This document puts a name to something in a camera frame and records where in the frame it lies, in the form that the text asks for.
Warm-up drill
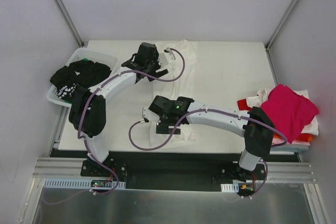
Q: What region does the white floral print t-shirt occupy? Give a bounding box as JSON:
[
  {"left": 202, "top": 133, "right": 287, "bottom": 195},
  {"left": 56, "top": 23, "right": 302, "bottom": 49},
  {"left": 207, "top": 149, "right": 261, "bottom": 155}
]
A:
[{"left": 149, "top": 40, "right": 198, "bottom": 151}]

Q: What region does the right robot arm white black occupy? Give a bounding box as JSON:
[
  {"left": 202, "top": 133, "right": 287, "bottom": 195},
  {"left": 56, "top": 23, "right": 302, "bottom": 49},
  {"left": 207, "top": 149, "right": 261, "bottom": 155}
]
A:
[{"left": 142, "top": 95, "right": 275, "bottom": 182}]

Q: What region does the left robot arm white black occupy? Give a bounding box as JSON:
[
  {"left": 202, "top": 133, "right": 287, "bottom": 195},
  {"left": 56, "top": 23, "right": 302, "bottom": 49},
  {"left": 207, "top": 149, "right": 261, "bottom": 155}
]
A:
[{"left": 69, "top": 42, "right": 175, "bottom": 176}]

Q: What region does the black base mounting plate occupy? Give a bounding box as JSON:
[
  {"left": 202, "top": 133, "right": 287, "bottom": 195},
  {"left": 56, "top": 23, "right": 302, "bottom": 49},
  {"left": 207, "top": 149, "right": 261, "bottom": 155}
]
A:
[{"left": 80, "top": 152, "right": 266, "bottom": 192}]

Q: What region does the black printed t-shirt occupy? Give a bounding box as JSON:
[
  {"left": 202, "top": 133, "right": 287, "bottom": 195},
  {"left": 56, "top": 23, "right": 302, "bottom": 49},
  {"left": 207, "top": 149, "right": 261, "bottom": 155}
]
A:
[{"left": 50, "top": 59, "right": 112, "bottom": 103}]

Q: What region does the white plastic laundry basket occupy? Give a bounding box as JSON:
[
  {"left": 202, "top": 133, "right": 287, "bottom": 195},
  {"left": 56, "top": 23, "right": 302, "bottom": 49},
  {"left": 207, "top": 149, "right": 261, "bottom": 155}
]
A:
[{"left": 46, "top": 48, "right": 118, "bottom": 107}]

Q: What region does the red t-shirt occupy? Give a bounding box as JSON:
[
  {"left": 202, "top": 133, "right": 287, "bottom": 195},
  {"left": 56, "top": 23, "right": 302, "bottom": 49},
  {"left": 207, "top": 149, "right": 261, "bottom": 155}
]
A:
[{"left": 237, "top": 99, "right": 252, "bottom": 111}]

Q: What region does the pink folded t-shirt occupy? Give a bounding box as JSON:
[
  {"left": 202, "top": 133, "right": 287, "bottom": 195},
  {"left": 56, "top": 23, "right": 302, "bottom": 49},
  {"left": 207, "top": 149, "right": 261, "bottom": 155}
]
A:
[{"left": 272, "top": 138, "right": 310, "bottom": 146}]

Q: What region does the magenta t-shirt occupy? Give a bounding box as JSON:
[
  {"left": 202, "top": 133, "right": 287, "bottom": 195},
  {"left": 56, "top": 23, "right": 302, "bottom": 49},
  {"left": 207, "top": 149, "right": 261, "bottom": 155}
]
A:
[{"left": 260, "top": 84, "right": 320, "bottom": 143}]

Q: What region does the light blue folded t-shirt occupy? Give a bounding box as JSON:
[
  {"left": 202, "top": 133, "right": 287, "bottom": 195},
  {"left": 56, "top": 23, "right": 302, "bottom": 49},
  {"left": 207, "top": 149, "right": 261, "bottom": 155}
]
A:
[{"left": 270, "top": 144, "right": 309, "bottom": 154}]

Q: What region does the orange folded t-shirt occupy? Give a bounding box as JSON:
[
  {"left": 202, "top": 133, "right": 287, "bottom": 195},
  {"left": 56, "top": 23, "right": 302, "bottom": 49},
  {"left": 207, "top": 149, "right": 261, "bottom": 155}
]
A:
[{"left": 274, "top": 133, "right": 313, "bottom": 143}]

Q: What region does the white folded t-shirt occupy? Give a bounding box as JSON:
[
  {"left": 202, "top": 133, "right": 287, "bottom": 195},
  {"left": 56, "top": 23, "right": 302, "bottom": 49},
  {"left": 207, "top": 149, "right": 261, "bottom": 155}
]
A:
[{"left": 246, "top": 88, "right": 319, "bottom": 136}]

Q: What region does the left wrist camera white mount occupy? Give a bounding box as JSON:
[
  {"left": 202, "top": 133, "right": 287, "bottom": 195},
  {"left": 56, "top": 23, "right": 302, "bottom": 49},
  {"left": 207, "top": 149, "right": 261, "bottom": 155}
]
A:
[{"left": 158, "top": 48, "right": 176, "bottom": 68}]

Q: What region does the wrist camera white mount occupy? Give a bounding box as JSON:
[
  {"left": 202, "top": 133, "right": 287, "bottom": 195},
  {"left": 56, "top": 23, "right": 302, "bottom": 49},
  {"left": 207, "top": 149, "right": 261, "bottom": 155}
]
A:
[
  {"left": 158, "top": 48, "right": 176, "bottom": 68},
  {"left": 142, "top": 107, "right": 160, "bottom": 123}
]

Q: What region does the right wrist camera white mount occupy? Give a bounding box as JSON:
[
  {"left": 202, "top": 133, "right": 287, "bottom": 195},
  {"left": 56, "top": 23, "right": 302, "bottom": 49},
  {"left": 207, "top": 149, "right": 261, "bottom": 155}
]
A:
[{"left": 142, "top": 107, "right": 160, "bottom": 123}]

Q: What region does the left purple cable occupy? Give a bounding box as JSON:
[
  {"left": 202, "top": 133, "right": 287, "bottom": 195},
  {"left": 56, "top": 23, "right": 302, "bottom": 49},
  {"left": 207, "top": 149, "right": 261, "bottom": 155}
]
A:
[{"left": 41, "top": 48, "right": 186, "bottom": 205}]

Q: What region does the right grey cable duct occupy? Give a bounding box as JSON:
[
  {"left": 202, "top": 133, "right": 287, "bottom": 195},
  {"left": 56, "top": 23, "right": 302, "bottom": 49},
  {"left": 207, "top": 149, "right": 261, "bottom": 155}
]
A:
[{"left": 220, "top": 183, "right": 239, "bottom": 193}]

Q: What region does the grey cable duct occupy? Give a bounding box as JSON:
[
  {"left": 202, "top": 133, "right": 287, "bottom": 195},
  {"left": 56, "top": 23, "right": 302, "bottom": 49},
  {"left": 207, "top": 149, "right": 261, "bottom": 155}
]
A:
[
  {"left": 44, "top": 178, "right": 126, "bottom": 190},
  {"left": 220, "top": 183, "right": 239, "bottom": 193}
]

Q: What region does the aluminium rail profile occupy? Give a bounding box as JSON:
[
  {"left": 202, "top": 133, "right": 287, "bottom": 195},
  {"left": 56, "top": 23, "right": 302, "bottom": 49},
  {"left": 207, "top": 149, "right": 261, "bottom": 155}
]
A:
[{"left": 32, "top": 157, "right": 318, "bottom": 184}]

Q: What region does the left grey cable duct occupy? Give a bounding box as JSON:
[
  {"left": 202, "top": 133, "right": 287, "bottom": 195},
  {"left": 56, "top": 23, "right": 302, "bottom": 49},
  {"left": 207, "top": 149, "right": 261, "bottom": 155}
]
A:
[{"left": 44, "top": 178, "right": 126, "bottom": 190}]

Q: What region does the left aluminium frame post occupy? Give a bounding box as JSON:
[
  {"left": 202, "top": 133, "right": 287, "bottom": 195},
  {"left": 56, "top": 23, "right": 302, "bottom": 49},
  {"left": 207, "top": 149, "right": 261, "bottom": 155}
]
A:
[{"left": 54, "top": 0, "right": 85, "bottom": 47}]

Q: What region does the aluminium frame post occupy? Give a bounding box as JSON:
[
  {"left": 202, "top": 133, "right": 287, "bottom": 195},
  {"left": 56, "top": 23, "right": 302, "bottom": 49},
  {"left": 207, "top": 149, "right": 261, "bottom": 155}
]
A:
[
  {"left": 265, "top": 0, "right": 300, "bottom": 51},
  {"left": 54, "top": 0, "right": 85, "bottom": 47}
]

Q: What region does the right aluminium frame post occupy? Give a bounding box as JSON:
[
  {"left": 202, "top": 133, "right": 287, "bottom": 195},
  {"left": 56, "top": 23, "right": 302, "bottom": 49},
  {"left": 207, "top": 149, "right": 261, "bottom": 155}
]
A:
[{"left": 265, "top": 0, "right": 300, "bottom": 51}]

